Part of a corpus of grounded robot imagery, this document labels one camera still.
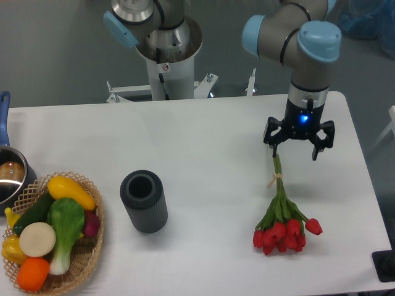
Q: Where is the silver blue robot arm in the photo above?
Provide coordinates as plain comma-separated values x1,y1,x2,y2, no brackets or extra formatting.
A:
103,1,342,156

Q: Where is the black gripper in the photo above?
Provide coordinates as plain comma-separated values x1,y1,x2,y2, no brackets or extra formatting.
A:
263,99,335,160

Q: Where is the white round radish slice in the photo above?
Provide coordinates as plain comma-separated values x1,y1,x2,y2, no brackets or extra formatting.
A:
19,222,56,257

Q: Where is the black device at edge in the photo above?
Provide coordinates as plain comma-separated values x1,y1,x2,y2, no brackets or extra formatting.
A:
372,250,394,282

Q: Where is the white chair frame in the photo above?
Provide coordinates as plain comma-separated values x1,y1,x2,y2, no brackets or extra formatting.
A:
367,105,394,157

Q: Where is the red tulip bouquet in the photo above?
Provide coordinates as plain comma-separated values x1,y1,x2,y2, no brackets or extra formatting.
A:
252,155,323,255

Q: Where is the blue handled saucepan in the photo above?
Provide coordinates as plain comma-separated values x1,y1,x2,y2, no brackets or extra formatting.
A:
1,91,36,216

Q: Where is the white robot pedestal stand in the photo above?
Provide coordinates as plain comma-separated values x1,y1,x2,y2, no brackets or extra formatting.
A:
103,12,218,103

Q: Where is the yellow bell pepper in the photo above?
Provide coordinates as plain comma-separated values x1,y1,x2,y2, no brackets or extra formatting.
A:
1,235,28,265

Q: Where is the yellow banana tip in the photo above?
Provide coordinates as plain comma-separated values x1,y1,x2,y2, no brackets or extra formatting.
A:
4,207,20,229

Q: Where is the woven wicker basket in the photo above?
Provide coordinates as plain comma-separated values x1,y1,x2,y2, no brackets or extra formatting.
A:
2,171,104,295

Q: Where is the purple red radish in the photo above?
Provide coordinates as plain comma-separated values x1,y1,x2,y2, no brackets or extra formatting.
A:
81,211,101,237

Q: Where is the green bok choy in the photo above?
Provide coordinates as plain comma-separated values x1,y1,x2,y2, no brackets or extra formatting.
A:
47,197,85,276

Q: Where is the yellow squash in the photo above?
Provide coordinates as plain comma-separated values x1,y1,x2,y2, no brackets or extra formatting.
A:
47,176,96,211

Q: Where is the blue plastic bag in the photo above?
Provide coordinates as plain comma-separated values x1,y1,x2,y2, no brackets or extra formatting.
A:
336,1,394,59

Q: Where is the dark grey ribbed vase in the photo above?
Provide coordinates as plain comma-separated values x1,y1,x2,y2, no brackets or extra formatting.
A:
120,170,168,234

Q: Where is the orange fruit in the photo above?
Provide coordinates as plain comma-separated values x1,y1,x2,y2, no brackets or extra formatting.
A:
17,257,49,292

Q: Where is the dark green cucumber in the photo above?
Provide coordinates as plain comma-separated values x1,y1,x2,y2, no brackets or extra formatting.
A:
12,191,55,235

